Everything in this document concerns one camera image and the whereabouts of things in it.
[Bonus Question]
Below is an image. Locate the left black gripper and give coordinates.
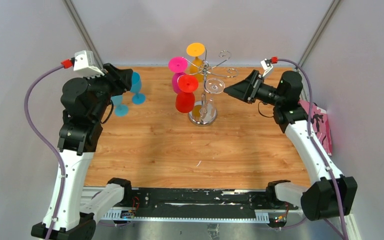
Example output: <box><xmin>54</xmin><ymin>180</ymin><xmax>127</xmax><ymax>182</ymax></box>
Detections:
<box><xmin>84</xmin><ymin>62</ymin><xmax>133</xmax><ymax>120</ymax></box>

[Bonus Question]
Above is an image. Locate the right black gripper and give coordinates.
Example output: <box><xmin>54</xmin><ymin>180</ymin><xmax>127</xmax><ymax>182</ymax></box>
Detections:
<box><xmin>223</xmin><ymin>70</ymin><xmax>284</xmax><ymax>107</ymax></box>

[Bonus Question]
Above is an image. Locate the blue wine glass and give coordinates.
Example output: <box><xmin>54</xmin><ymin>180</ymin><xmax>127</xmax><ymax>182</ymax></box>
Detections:
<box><xmin>111</xmin><ymin>95</ymin><xmax>129</xmax><ymax>117</ymax></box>
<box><xmin>130</xmin><ymin>72</ymin><xmax>146</xmax><ymax>105</ymax></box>

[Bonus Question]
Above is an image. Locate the blue wine glass front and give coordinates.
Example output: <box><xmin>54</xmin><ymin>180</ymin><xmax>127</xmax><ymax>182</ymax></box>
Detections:
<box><xmin>111</xmin><ymin>95</ymin><xmax>129</xmax><ymax>117</ymax></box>

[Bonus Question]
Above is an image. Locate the clear wine glass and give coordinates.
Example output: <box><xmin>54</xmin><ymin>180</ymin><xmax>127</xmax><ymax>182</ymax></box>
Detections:
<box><xmin>199</xmin><ymin>77</ymin><xmax>225</xmax><ymax>125</ymax></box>

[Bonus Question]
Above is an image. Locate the chrome wine glass rack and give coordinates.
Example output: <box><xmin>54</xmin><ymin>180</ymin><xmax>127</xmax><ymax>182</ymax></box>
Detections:
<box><xmin>188</xmin><ymin>50</ymin><xmax>238</xmax><ymax>127</ymax></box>

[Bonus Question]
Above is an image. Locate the pink wine glass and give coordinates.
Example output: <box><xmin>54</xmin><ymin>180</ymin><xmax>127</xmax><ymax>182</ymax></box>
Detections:
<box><xmin>167</xmin><ymin>56</ymin><xmax>188</xmax><ymax>94</ymax></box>

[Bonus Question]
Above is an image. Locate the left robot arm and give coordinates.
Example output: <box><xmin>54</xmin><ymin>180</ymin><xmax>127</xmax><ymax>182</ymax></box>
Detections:
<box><xmin>30</xmin><ymin>63</ymin><xmax>135</xmax><ymax>240</ymax></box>

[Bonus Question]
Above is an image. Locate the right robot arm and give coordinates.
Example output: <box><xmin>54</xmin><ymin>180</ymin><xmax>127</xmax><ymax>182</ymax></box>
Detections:
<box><xmin>223</xmin><ymin>70</ymin><xmax>358</xmax><ymax>221</ymax></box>

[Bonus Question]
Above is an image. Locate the red wine glass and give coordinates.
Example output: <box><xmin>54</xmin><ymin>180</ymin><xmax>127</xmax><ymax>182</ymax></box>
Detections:
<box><xmin>175</xmin><ymin>74</ymin><xmax>199</xmax><ymax>113</ymax></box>

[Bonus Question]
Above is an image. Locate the yellow wine glass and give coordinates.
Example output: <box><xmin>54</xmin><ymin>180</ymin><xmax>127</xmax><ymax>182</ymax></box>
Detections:
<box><xmin>186</xmin><ymin>42</ymin><xmax>206</xmax><ymax>83</ymax></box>

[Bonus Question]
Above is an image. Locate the pink camouflage cloth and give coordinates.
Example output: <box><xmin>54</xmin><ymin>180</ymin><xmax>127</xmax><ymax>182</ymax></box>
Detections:
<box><xmin>310</xmin><ymin>103</ymin><xmax>333</xmax><ymax>156</ymax></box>

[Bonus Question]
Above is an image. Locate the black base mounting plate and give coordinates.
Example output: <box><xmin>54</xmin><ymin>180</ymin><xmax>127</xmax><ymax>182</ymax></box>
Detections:
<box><xmin>103</xmin><ymin>187</ymin><xmax>300</xmax><ymax>223</ymax></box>

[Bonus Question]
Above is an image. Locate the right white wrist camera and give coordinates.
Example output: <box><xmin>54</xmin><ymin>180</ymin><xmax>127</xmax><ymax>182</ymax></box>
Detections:
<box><xmin>260</xmin><ymin>58</ymin><xmax>274</xmax><ymax>80</ymax></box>

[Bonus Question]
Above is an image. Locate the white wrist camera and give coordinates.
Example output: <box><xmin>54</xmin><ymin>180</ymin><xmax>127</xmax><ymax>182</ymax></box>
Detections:
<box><xmin>260</xmin><ymin>58</ymin><xmax>274</xmax><ymax>80</ymax></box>
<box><xmin>73</xmin><ymin>50</ymin><xmax>104</xmax><ymax>78</ymax></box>

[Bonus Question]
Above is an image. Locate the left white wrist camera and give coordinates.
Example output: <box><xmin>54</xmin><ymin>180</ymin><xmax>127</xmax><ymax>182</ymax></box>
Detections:
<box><xmin>73</xmin><ymin>50</ymin><xmax>104</xmax><ymax>78</ymax></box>

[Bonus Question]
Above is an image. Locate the aluminium frame rail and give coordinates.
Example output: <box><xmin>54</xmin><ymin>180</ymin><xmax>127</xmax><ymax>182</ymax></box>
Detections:
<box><xmin>79</xmin><ymin>187</ymin><xmax>354</xmax><ymax>224</ymax></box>

